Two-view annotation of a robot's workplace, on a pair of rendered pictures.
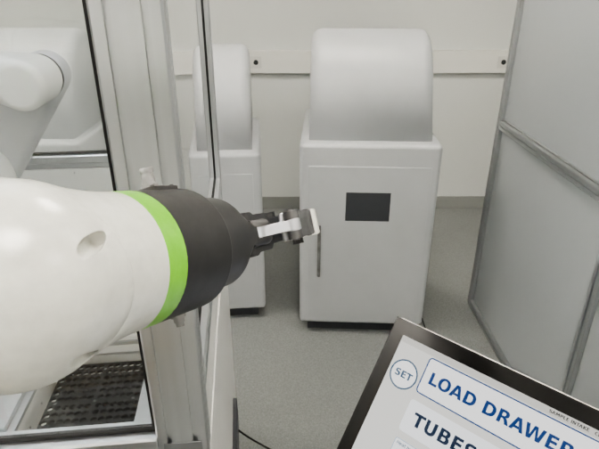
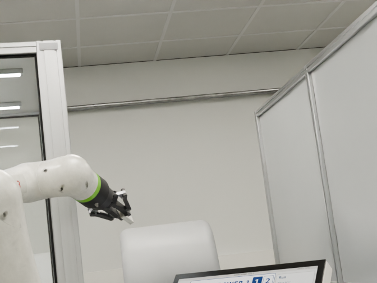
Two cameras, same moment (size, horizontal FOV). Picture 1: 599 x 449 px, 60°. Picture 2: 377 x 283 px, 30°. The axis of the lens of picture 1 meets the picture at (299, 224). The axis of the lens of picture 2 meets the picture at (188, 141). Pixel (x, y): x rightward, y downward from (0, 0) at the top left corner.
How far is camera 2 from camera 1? 166 cm
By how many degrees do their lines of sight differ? 35
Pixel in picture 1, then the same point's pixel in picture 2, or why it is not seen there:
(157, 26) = not seen: hidden behind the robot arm
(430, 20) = (220, 231)
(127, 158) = (56, 208)
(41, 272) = (82, 161)
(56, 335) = (84, 172)
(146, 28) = not seen: hidden behind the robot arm
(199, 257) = (102, 182)
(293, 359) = not seen: outside the picture
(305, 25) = (111, 247)
